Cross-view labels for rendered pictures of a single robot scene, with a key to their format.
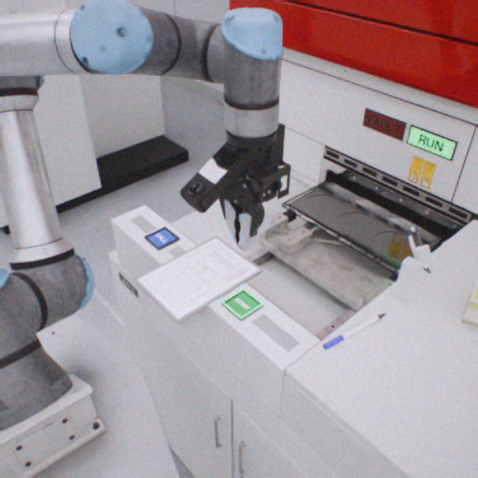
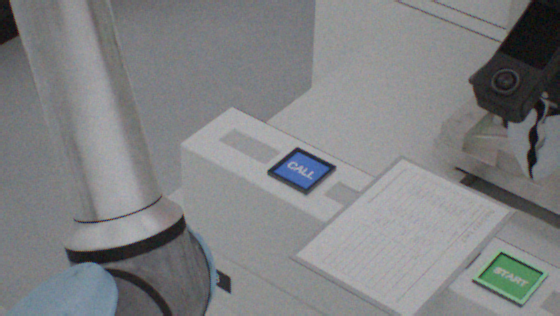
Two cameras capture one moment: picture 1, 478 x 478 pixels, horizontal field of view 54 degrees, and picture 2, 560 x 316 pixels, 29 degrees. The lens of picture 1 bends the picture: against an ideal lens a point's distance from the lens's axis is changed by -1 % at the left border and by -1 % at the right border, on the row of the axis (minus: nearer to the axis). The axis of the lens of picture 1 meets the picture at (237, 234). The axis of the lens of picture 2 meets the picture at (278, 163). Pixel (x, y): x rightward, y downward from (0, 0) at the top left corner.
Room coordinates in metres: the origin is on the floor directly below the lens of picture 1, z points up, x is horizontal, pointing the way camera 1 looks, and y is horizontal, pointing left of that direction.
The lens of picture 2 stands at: (-0.08, 0.37, 1.73)
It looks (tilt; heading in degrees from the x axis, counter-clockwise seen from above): 40 degrees down; 348
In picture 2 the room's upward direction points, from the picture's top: 1 degrees clockwise
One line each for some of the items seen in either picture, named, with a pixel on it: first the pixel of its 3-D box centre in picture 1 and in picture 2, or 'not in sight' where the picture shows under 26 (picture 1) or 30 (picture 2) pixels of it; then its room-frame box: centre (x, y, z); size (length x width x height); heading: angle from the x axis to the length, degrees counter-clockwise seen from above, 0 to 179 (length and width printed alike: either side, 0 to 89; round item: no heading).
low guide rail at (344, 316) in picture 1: (370, 301); not in sight; (0.74, -0.30, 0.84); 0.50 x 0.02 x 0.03; 131
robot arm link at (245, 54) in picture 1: (249, 58); not in sight; (0.62, -0.02, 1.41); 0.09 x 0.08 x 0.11; 63
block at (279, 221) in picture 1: (272, 225); (468, 122); (0.95, -0.09, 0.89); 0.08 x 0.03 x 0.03; 131
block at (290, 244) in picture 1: (296, 240); (524, 146); (0.89, -0.14, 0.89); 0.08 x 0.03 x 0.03; 131
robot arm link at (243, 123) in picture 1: (249, 115); not in sight; (0.62, -0.02, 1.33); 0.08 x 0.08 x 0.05
